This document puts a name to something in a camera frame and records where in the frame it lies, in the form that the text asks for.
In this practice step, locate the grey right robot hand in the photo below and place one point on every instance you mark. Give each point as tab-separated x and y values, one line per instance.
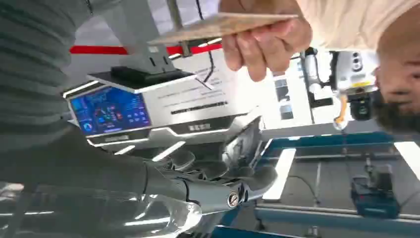
98	170

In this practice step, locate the person's hand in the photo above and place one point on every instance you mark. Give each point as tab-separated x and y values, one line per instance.
269	42

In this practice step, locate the clear plastic cover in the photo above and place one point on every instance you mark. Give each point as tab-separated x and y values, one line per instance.
98	216

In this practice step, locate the person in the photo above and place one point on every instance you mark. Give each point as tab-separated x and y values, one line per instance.
354	23

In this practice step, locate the silver kiosk with blue screen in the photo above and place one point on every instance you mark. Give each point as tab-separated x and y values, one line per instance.
170	98

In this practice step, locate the red barrier belt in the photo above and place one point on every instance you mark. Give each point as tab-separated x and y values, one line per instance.
98	50

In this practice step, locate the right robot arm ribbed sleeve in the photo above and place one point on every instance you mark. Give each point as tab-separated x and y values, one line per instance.
29	65

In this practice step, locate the white light strip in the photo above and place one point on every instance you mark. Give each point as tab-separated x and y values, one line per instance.
410	157
280	174

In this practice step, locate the blue box device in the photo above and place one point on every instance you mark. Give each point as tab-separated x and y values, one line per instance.
374	197

